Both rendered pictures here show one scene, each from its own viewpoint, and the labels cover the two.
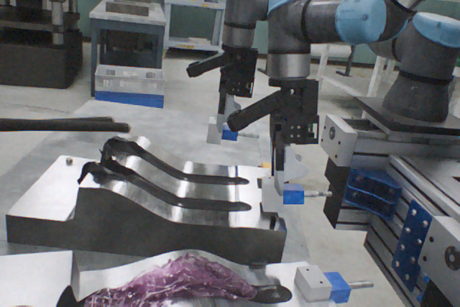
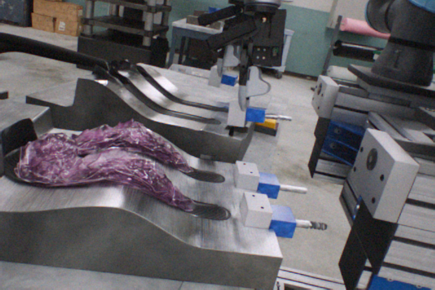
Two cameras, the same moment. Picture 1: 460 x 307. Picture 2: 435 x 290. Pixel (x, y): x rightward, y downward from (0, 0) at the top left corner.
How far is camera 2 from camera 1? 27 cm
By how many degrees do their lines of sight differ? 12
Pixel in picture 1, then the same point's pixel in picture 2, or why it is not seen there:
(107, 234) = (96, 122)
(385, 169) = (364, 125)
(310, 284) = (239, 171)
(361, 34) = not seen: outside the picture
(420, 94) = (402, 57)
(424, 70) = (408, 33)
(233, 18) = not seen: outside the picture
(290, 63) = not seen: outside the picture
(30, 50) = (125, 48)
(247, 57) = not seen: hidden behind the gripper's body
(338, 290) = (267, 184)
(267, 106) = (239, 29)
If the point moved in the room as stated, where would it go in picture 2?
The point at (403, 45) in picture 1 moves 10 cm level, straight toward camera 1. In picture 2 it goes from (393, 13) to (386, 10)
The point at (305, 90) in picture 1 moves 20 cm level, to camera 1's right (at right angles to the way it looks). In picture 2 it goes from (273, 17) to (377, 39)
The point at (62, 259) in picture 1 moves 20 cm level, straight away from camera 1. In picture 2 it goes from (37, 109) to (68, 81)
